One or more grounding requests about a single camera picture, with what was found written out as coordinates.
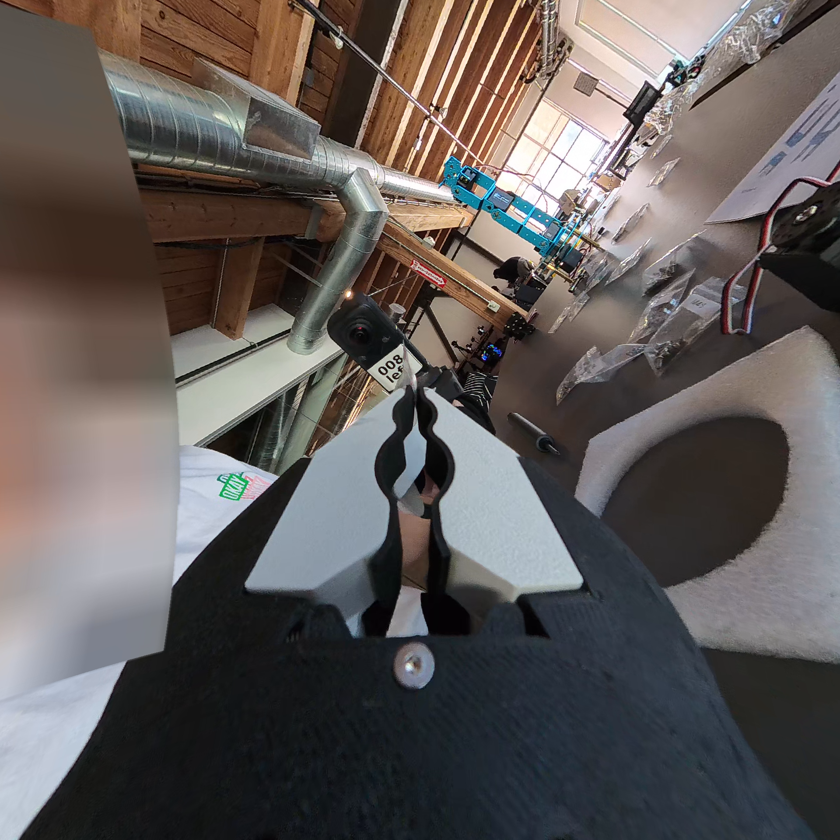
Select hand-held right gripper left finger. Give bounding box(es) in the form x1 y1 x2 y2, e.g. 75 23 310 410
245 386 417 636

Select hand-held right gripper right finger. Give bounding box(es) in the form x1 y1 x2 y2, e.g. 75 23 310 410
419 386 584 635

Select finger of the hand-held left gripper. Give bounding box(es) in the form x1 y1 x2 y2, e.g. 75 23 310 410
392 451 429 518

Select black precision screwdriver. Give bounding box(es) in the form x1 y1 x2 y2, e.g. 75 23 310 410
508 411 563 459

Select scattered clear screw bags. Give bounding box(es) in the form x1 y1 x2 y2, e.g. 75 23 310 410
548 112 752 406

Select black monitor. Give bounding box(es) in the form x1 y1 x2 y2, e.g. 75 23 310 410
622 80 662 127

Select open instruction manual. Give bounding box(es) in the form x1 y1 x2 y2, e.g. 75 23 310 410
705 84 840 226

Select crumpled large plastic wrapping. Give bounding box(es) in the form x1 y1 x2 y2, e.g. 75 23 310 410
646 0 840 132

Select white foam frame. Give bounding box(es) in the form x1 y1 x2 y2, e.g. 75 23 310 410
575 326 840 665

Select metal ventilation duct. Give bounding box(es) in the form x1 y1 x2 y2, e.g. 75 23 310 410
98 49 460 355

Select black servo motor with wires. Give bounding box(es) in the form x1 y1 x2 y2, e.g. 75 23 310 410
721 161 840 337

